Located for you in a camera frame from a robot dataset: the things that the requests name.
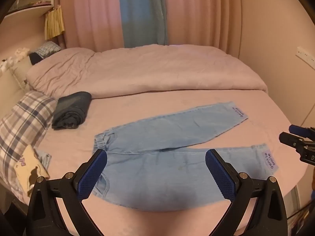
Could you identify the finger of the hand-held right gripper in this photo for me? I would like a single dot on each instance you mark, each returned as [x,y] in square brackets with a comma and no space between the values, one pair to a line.
[289,139]
[294,128]

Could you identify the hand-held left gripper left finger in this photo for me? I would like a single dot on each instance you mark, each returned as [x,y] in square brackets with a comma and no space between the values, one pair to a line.
[89,177]

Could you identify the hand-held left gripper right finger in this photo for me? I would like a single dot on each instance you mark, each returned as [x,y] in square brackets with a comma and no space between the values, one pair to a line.
[221,177]

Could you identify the light blue denim pants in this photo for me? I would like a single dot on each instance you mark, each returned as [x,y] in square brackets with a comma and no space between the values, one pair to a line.
[160,177]

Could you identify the small light blue cloth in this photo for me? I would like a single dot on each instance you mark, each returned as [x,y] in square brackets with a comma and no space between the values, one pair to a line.
[45,159]

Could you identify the cream printed cloth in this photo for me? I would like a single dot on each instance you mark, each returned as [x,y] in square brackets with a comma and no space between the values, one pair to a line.
[28,167]

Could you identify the dark folded jeans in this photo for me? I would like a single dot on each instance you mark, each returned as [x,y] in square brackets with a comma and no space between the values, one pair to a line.
[71,110]

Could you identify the plaid pillow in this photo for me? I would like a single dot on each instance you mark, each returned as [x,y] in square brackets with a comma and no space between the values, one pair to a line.
[22,127]

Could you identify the cream headboard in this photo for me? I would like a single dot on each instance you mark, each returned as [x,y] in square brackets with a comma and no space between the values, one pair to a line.
[9,91]

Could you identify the pink duvet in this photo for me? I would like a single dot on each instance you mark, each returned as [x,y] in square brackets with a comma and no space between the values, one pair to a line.
[147,71]

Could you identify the dark cloth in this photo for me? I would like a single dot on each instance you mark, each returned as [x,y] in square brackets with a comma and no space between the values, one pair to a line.
[35,59]

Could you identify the pink curtain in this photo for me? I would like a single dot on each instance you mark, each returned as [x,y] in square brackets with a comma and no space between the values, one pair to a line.
[93,14]
[196,12]

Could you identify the yellow fringed hanging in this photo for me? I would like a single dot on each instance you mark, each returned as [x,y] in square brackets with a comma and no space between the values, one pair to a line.
[54,23]

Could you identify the blue curtain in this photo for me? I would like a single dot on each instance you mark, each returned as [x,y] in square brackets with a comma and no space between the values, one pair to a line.
[140,12]

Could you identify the white wall socket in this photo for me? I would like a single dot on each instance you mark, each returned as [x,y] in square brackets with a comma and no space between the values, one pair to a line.
[305,55]

